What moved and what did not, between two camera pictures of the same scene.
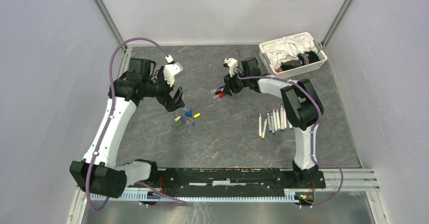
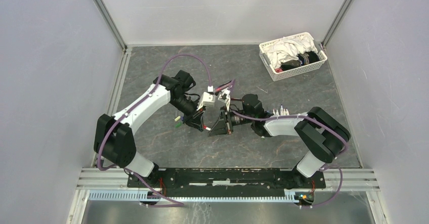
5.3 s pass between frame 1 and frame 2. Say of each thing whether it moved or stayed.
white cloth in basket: stayed
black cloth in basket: stayed
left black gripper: moved
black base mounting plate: stayed
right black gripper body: moved
